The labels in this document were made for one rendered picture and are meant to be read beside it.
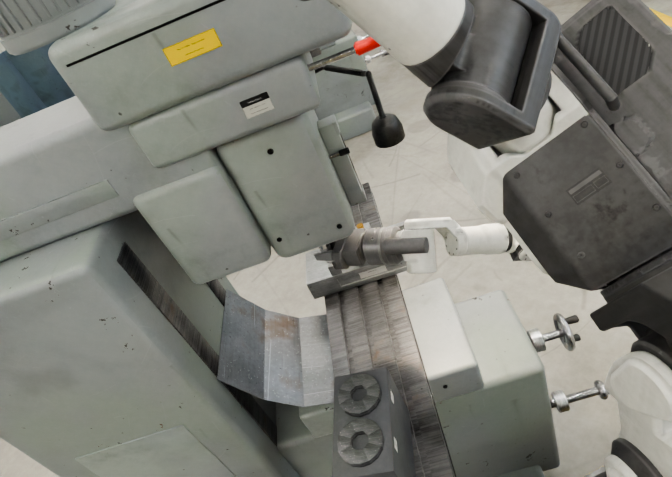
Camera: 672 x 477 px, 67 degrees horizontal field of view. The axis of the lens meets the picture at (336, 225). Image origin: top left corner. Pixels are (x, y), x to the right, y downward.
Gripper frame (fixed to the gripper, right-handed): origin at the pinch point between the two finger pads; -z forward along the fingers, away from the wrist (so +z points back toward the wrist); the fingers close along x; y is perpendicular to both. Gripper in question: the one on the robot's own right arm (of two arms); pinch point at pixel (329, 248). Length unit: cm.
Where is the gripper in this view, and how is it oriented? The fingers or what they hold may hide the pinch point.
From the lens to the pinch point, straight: 124.0
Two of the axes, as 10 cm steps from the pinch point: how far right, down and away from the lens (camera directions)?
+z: 8.9, -0.6, -4.6
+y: 3.5, 7.3, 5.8
